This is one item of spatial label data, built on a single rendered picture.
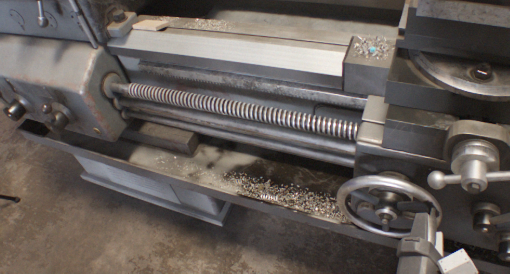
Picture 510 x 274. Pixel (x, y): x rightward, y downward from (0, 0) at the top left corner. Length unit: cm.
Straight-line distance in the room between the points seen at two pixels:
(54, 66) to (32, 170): 114
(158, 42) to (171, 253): 89
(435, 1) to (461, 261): 39
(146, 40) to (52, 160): 131
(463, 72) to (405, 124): 12
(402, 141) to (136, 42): 74
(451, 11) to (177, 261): 130
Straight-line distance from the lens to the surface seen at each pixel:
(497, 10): 62
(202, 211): 159
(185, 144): 125
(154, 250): 162
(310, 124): 86
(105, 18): 110
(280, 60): 87
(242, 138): 101
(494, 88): 66
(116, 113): 121
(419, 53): 69
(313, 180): 115
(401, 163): 76
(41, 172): 222
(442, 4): 61
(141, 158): 136
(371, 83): 80
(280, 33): 95
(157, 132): 132
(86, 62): 113
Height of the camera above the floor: 135
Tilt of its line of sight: 47 degrees down
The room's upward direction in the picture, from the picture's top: 13 degrees counter-clockwise
